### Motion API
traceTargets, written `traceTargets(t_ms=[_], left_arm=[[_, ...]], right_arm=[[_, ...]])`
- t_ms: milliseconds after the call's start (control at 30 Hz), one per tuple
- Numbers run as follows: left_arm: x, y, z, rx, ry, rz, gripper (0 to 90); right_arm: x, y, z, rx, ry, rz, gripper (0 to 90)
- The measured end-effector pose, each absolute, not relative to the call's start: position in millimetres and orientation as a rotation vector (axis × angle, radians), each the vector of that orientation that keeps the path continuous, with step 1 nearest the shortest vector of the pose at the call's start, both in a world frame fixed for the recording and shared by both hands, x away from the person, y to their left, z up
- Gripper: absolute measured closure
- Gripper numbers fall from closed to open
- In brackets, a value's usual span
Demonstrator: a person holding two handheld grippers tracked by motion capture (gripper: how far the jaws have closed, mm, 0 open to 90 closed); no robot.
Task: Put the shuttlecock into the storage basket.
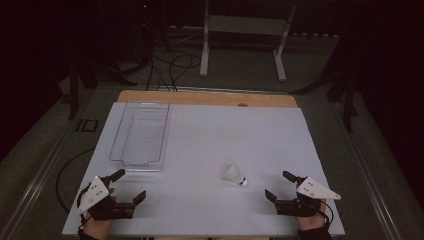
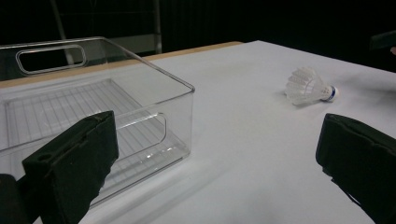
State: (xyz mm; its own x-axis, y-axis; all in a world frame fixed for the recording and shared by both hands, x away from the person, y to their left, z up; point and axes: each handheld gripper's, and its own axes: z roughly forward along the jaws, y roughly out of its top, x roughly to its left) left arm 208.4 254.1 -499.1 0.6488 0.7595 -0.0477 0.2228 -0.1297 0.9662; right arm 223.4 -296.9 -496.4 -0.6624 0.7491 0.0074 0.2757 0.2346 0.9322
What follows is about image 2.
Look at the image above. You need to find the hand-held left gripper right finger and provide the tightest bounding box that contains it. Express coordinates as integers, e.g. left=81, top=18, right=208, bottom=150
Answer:
left=315, top=113, right=396, bottom=224

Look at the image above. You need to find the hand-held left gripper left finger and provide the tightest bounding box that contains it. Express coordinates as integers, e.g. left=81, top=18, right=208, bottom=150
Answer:
left=21, top=110, right=120, bottom=224

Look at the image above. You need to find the white shuttlecock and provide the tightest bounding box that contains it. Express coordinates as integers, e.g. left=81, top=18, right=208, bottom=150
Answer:
left=283, top=66, right=340, bottom=106

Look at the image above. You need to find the clear plastic storage bin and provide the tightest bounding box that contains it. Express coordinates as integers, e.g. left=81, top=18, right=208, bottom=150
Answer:
left=0, top=36, right=196, bottom=208

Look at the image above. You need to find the white table cover sheet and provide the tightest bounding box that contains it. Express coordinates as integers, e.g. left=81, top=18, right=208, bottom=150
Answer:
left=0, top=40, right=396, bottom=224

